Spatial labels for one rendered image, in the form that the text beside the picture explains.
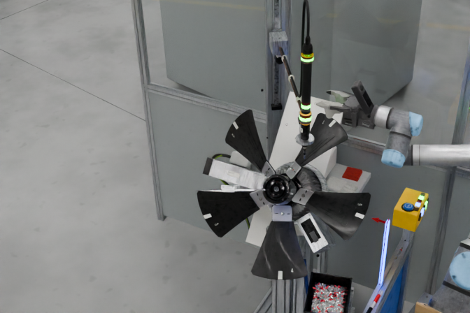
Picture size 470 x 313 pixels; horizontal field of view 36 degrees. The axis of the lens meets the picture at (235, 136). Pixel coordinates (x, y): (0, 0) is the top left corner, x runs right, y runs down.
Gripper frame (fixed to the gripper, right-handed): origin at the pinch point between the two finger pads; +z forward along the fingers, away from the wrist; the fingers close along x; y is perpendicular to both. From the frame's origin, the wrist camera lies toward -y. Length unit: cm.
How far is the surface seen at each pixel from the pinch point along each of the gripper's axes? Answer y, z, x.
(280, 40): 8, 40, 47
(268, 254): 65, 12, -20
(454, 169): 67, -38, 70
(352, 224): 49, -16, -6
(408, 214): 60, -31, 21
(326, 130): 26.6, 4.7, 16.9
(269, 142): 70, 49, 54
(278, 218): 56, 13, -8
